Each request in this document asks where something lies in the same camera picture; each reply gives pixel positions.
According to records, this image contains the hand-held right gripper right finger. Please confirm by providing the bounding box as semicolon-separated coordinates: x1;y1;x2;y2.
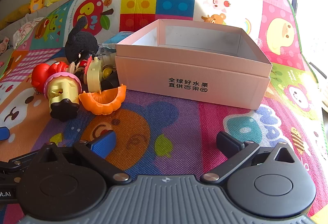
200;131;300;185

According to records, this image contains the pink cardboard box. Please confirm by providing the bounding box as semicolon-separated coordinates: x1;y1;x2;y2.
114;18;273;111

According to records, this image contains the pink patterned cloth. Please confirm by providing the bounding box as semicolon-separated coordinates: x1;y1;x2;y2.
0;36;12;54

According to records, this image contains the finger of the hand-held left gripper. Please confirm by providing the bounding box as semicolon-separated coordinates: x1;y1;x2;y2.
0;127;11;141
0;151;43;205

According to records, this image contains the red figure keychain toy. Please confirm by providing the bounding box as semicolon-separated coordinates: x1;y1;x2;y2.
31;61;69;94

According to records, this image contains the pink and yellow figure toy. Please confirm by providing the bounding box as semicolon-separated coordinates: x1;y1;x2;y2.
43;72;83;120

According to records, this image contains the small mouse figure toy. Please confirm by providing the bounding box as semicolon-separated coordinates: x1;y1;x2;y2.
75;59;89;81

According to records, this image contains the black cup toy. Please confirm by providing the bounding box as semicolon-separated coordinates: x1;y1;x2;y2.
101;70;120;90

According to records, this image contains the orange pumpkin shell toy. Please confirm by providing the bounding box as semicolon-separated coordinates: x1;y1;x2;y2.
78;84;127;115

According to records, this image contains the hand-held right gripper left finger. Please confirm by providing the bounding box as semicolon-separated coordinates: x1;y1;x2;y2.
37;130;130;183

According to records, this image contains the colourful cartoon play mat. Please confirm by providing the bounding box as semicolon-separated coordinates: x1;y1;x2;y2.
0;0;328;224

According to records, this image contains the cream round toy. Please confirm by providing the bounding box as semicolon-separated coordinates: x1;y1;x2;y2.
86;56;103;92

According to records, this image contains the blue packet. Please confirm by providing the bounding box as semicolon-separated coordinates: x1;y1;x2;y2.
99;31;134;50

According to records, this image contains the floral cloth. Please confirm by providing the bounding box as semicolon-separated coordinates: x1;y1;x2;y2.
13;17;45;49

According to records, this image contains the black plush toy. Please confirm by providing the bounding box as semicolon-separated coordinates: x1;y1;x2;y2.
65;16;99;63

